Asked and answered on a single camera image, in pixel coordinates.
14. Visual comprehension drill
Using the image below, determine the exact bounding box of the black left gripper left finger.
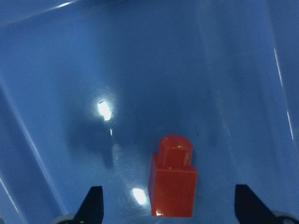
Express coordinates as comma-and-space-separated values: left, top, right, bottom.
73, 186, 104, 224

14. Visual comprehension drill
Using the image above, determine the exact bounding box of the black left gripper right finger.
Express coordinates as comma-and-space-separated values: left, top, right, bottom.
234, 184, 275, 224

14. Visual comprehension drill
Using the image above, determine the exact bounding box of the red block with stud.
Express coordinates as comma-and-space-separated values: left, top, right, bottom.
148, 134, 198, 218

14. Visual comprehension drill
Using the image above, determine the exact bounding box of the blue plastic tray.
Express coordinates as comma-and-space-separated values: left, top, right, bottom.
0, 0, 299, 224

